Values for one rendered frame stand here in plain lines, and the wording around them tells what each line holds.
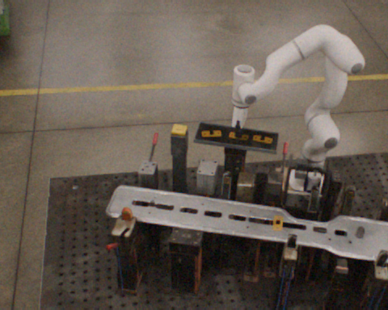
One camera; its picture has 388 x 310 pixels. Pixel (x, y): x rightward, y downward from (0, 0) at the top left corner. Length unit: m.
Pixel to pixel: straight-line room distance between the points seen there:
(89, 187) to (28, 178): 1.25
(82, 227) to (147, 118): 1.99
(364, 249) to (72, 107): 3.06
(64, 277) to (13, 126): 2.27
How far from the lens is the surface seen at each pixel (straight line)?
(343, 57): 2.25
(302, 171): 2.27
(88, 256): 2.54
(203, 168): 2.30
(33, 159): 4.21
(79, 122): 4.50
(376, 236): 2.31
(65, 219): 2.72
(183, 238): 2.13
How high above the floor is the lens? 2.62
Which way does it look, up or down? 42 degrees down
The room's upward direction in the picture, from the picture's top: 7 degrees clockwise
